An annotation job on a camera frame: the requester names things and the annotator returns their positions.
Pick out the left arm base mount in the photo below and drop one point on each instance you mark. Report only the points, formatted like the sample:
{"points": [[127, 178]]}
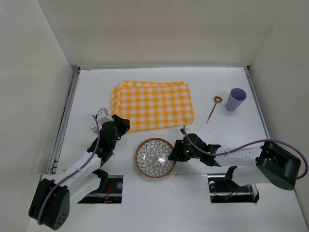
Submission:
{"points": [[107, 193]]}

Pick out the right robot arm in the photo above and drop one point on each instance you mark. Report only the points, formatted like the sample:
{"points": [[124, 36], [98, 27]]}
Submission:
{"points": [[263, 161]]}

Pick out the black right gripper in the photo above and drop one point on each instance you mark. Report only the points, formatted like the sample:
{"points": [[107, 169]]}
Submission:
{"points": [[180, 149]]}

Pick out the copper spoon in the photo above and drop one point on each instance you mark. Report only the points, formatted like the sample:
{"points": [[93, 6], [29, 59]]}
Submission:
{"points": [[217, 99]]}

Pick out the patterned ceramic bowl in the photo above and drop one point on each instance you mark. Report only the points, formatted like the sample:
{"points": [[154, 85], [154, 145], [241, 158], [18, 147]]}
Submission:
{"points": [[152, 158]]}

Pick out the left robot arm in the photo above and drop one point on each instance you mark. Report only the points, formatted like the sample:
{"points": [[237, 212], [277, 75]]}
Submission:
{"points": [[53, 198]]}

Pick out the yellow white checkered cloth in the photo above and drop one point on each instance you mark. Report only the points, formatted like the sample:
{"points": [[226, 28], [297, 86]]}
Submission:
{"points": [[152, 105]]}

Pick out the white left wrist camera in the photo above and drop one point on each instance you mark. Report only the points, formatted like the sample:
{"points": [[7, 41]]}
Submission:
{"points": [[103, 116]]}

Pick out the copper fork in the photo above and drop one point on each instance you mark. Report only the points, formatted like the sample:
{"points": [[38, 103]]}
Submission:
{"points": [[93, 128]]}

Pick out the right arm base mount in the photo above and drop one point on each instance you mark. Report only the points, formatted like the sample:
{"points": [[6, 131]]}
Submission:
{"points": [[226, 191]]}

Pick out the lilac plastic cup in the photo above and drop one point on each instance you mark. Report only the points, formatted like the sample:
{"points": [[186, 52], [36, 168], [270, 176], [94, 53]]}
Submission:
{"points": [[236, 97]]}

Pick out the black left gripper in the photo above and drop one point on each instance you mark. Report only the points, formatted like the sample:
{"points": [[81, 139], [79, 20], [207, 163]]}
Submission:
{"points": [[119, 124]]}

